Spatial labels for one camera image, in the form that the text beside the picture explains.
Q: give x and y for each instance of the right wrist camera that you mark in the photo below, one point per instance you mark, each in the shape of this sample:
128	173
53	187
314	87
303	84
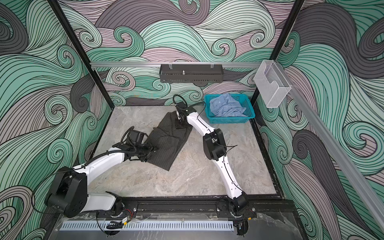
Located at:
182	109

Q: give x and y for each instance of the teal plastic basket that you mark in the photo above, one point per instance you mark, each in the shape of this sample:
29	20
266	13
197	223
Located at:
244	101

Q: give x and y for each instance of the dark grey pinstripe shirt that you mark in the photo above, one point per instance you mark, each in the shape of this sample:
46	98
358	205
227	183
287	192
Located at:
167	140

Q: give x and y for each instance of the aluminium side wall rail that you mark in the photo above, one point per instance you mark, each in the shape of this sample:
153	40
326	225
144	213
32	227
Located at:
305	97

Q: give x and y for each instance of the light blue shirt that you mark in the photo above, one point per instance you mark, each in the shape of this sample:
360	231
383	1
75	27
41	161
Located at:
226	106

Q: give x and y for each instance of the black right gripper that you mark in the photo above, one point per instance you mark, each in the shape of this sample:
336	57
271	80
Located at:
178	125

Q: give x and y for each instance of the clear plastic wall bin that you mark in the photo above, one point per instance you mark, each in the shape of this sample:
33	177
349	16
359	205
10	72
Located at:
272	83

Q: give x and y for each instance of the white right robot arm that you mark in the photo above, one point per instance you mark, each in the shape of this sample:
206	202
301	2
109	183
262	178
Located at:
216	150

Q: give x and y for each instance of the black vertical frame post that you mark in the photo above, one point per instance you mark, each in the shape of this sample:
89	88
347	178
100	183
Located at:
55	6
287	27

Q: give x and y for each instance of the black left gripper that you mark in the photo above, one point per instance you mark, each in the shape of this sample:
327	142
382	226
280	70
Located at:
150	148

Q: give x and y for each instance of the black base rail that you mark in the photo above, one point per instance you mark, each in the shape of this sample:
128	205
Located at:
221	207

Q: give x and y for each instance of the white slotted cable duct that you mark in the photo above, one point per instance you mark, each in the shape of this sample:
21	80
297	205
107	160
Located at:
150	225

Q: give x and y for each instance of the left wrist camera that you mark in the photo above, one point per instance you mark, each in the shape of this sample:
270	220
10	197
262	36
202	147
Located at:
135	137

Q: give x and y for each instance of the black vertical frame post left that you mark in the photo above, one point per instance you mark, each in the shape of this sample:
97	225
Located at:
55	6

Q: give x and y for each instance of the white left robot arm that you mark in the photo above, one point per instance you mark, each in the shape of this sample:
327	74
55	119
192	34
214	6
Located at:
69	194

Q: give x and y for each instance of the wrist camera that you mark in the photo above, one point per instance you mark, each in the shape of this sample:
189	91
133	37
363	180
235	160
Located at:
135	137
182	109

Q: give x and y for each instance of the black perforated wall tray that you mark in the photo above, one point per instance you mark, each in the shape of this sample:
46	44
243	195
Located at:
196	74

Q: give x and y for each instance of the black vertical frame post right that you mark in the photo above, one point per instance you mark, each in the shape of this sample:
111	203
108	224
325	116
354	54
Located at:
287	27

